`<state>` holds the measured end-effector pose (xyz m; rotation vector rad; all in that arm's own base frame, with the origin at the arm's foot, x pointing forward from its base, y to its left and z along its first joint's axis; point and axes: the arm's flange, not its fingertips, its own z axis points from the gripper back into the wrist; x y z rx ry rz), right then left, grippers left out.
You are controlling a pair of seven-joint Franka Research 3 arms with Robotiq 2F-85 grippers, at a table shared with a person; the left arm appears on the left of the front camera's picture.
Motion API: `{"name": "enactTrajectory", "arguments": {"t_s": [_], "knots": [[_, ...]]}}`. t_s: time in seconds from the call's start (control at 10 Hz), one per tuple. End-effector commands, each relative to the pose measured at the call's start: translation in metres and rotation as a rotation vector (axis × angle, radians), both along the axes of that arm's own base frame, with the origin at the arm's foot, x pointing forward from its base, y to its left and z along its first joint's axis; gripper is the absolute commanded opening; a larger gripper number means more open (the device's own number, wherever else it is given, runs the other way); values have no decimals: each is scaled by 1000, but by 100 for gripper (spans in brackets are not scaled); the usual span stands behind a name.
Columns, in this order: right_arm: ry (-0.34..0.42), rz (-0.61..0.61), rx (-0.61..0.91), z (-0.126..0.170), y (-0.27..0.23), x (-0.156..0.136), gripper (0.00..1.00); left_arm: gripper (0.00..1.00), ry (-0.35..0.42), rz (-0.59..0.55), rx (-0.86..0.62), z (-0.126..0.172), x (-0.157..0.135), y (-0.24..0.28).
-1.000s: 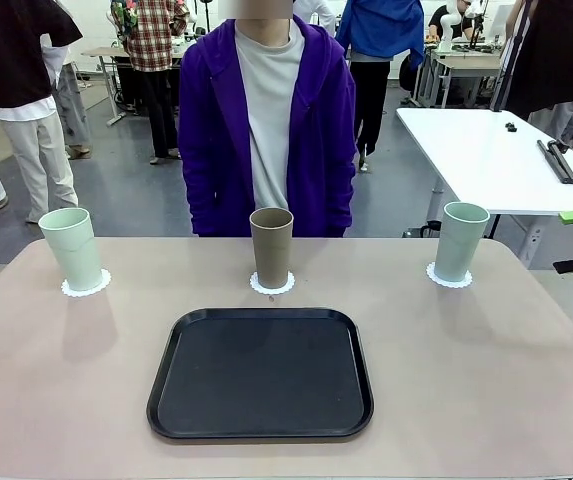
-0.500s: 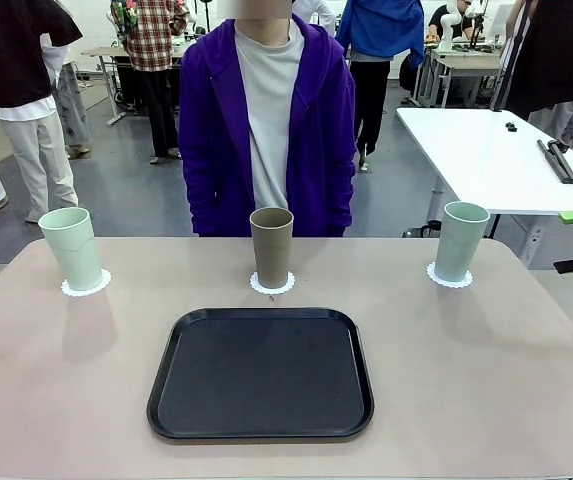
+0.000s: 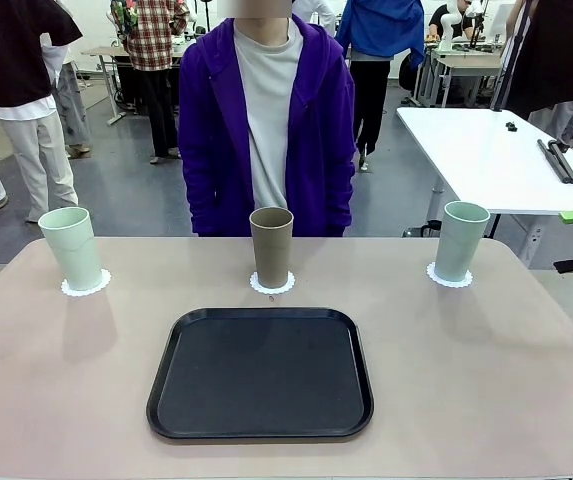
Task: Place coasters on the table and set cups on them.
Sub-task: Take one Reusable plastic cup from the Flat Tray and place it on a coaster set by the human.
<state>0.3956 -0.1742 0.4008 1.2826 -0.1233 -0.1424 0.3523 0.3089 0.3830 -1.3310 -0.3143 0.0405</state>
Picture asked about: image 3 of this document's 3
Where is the black plastic tray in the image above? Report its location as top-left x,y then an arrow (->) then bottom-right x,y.
146,307 -> 375,441

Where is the white table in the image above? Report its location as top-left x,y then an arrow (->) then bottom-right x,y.
396,107 -> 573,266

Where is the person in black top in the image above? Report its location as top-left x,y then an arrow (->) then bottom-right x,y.
0,0 -> 87,225

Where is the white scalloped paper coaster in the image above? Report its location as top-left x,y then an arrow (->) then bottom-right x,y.
425,262 -> 474,290
249,269 -> 297,294
60,268 -> 114,299

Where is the person in grey trousers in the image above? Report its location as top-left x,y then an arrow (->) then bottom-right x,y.
40,34 -> 92,157

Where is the grey desk with robot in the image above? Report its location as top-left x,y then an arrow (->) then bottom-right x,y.
423,42 -> 507,109

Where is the person in white shirt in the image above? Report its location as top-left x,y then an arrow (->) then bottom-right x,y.
293,0 -> 337,36

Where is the person in black coat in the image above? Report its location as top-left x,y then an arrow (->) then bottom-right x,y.
503,0 -> 573,142

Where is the person's left forearm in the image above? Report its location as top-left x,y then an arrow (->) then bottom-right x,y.
323,164 -> 358,237

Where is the person in purple hoodie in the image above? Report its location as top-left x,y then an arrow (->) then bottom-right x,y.
178,0 -> 358,239

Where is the seated person in black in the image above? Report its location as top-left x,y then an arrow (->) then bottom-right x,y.
428,0 -> 472,41

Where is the brown plastic cup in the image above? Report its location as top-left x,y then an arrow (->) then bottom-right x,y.
249,206 -> 295,289

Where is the person in plaid shirt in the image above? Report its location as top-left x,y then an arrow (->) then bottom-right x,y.
110,0 -> 190,165

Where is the person's right forearm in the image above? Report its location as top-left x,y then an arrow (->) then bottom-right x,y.
181,164 -> 222,237

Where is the pale green plastic cup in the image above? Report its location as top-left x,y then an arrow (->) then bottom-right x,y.
433,201 -> 491,282
38,206 -> 103,292

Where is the black folded tripod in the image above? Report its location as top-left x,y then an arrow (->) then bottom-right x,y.
537,139 -> 573,184

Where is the black round bag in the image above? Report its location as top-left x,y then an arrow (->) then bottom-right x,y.
398,52 -> 420,93

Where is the grey background desk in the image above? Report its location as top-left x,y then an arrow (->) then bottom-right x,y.
81,46 -> 135,126

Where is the person in blue jacket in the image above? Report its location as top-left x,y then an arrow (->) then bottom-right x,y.
335,0 -> 427,172

